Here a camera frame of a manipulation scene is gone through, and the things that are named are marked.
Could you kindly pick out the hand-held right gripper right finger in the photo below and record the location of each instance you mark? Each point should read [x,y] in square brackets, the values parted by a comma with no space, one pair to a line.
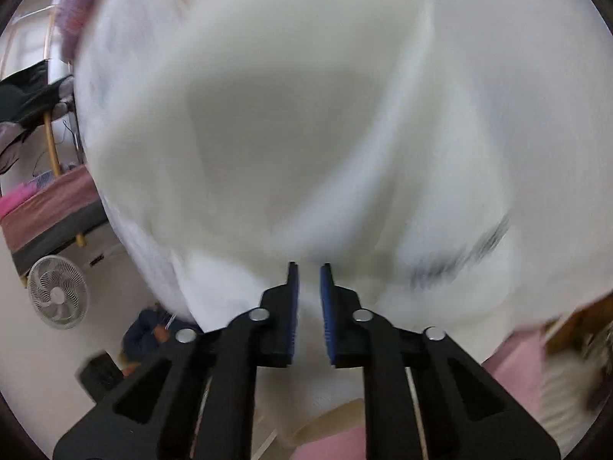
[328,316]

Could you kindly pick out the dark blue bundle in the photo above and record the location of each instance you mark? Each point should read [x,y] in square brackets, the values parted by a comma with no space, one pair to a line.
[143,335]

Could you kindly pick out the wooden clothes rack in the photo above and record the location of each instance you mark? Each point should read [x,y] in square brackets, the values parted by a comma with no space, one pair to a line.
[50,143]

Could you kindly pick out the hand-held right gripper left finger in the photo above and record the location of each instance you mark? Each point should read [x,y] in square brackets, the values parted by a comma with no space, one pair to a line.
[292,316]

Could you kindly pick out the purple floral quilt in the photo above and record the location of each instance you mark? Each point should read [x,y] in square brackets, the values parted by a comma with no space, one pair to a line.
[76,5]

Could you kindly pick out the dark hanging garment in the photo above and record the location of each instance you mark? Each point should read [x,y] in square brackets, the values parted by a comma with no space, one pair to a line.
[28,91]

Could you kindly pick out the pink striped cloth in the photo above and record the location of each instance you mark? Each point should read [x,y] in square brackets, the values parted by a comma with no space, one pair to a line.
[52,211]

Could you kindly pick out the black box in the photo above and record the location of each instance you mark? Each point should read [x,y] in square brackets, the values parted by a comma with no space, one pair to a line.
[98,376]

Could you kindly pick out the white electric fan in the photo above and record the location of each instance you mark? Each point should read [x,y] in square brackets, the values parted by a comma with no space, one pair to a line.
[57,292]

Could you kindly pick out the white jacket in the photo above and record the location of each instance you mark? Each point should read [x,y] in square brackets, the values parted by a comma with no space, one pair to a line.
[306,105]

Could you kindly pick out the fluffy cream slipper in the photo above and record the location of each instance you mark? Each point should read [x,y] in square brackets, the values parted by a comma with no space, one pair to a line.
[570,388]

